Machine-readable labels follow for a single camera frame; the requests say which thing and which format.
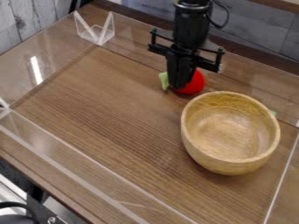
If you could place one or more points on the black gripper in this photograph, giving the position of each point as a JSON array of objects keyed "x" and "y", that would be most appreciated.
[{"x": 190, "y": 63}]

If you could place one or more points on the red felt fruit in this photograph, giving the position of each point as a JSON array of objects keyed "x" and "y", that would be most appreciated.
[{"x": 194, "y": 86}]

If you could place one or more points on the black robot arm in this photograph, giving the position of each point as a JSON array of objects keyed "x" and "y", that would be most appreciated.
[{"x": 186, "y": 46}]

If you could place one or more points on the light wooden bowl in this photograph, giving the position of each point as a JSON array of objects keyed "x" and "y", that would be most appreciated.
[{"x": 230, "y": 132}]

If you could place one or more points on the clear acrylic tray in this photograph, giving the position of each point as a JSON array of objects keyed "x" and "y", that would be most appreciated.
[{"x": 91, "y": 130}]

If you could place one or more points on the black metal clamp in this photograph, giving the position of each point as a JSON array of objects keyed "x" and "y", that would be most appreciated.
[{"x": 23, "y": 208}]

